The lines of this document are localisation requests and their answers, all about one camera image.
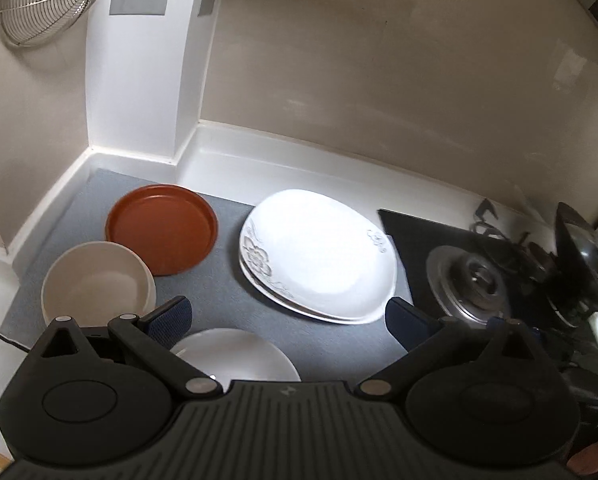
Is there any black glass gas stove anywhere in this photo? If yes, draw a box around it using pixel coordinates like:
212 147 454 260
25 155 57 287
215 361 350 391
377 208 598 411

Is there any person's right forearm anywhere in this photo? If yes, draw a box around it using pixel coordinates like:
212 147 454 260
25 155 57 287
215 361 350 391
568 441 598 480

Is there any black iron pan support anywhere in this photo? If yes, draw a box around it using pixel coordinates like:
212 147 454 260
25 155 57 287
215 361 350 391
471 199 560 286

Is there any grey mat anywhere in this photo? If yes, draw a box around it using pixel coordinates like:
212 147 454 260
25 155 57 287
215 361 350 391
2 167 416 386

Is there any plain white round plate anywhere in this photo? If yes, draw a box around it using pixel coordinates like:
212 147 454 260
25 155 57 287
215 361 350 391
169 328 301 384

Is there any reddish brown round plate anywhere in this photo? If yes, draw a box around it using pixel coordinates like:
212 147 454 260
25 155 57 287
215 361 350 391
105 184 220 277

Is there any white floral plate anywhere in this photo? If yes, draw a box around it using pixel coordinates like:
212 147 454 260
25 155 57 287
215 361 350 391
239 255 386 325
238 189 399 319

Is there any beige bowl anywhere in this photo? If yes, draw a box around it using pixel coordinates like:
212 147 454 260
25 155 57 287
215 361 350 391
41 241 156 328

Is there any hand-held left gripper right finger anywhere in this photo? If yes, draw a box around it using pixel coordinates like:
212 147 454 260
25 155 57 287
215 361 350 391
354 296 547 401

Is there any silver stove burner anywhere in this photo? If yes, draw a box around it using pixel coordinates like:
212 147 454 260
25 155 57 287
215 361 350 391
425 245 511 326

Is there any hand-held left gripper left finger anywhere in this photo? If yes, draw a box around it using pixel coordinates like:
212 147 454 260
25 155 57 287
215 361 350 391
26 296 224 401

